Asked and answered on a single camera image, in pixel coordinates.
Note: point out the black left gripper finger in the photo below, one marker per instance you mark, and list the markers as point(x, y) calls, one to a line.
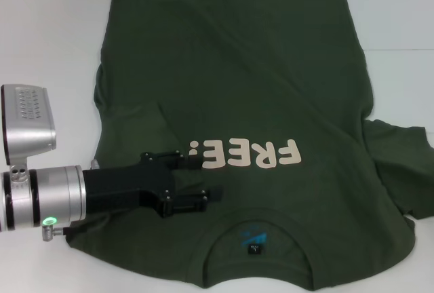
point(193, 201)
point(183, 162)

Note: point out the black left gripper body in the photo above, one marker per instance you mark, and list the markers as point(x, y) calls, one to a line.
point(115, 188)

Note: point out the dark green FREE! t-shirt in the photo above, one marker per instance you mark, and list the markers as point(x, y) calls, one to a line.
point(254, 69)

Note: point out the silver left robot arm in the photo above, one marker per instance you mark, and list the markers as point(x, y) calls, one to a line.
point(44, 194)

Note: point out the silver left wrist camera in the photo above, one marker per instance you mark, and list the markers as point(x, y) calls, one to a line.
point(30, 123)

